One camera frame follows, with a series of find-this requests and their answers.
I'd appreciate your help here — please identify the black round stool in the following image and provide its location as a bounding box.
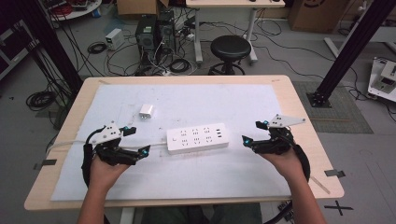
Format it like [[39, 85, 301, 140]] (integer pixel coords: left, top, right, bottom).
[[207, 35, 252, 76]]

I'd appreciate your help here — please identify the grey tape piece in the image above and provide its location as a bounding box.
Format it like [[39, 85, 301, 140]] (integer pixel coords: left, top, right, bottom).
[[323, 169, 347, 179], [33, 159, 58, 171]]

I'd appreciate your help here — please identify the white desk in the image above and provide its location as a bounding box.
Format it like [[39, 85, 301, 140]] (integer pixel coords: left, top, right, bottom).
[[185, 0, 286, 65]]

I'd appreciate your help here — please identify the white device on floor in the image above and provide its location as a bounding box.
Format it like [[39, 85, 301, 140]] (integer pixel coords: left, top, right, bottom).
[[367, 56, 396, 104]]

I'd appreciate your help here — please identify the white power supply box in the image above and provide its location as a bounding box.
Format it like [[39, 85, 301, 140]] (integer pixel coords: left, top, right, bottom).
[[105, 27, 126, 51]]

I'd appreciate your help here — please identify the wooden table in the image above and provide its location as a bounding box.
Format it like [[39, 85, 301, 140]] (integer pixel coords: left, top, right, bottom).
[[23, 74, 346, 212]]

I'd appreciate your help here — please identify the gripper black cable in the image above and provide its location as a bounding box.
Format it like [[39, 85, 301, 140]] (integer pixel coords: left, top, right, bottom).
[[263, 143, 312, 224], [80, 125, 107, 189]]

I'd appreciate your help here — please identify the person's left hand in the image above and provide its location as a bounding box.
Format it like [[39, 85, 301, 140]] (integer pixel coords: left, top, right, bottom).
[[89, 155, 132, 189]]

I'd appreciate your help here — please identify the person's right hand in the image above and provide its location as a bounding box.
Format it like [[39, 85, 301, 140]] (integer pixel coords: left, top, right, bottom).
[[259, 147, 305, 185]]

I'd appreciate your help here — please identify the black tape cross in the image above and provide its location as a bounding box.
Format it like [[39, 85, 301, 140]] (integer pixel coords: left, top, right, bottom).
[[323, 200, 355, 217]]

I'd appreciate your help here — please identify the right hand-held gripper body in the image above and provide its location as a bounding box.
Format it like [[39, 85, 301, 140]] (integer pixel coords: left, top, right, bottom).
[[251, 113, 306, 156]]

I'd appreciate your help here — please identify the white charger adapter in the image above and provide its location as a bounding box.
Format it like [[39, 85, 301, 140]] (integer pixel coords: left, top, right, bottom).
[[138, 104, 155, 120]]

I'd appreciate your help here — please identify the round white table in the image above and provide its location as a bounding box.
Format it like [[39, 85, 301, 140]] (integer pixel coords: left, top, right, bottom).
[[39, 0, 104, 22]]

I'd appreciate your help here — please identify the grey floor mat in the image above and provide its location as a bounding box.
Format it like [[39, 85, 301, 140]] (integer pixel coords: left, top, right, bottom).
[[291, 80, 375, 135]]

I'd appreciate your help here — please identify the black aluminium post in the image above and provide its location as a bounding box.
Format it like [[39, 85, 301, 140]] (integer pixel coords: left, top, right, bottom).
[[305, 0, 396, 108], [13, 0, 84, 95]]

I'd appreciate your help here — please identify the black computer tower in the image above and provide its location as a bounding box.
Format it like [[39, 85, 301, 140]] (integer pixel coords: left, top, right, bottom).
[[134, 14, 159, 64], [156, 9, 177, 54]]

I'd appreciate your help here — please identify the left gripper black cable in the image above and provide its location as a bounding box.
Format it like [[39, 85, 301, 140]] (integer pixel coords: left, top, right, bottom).
[[80, 125, 107, 189]]

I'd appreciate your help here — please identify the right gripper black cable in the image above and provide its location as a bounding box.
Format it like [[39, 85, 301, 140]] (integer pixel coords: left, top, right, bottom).
[[263, 143, 312, 224]]

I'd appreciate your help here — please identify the large cardboard box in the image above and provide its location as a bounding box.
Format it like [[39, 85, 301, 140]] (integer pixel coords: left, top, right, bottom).
[[287, 0, 350, 35]]

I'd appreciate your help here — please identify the coiled black cable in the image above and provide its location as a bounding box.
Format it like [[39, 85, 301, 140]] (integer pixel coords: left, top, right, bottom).
[[168, 58, 192, 75], [25, 90, 58, 112], [86, 41, 108, 55]]

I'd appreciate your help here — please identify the clear plastic strip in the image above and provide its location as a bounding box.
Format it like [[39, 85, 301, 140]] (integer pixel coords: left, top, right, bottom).
[[309, 175, 332, 195]]

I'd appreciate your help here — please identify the white table mat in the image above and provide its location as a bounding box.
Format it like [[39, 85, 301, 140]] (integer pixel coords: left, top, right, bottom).
[[50, 83, 292, 202]]

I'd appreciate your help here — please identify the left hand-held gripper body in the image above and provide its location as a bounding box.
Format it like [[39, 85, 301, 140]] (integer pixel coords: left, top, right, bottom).
[[92, 121, 140, 167]]

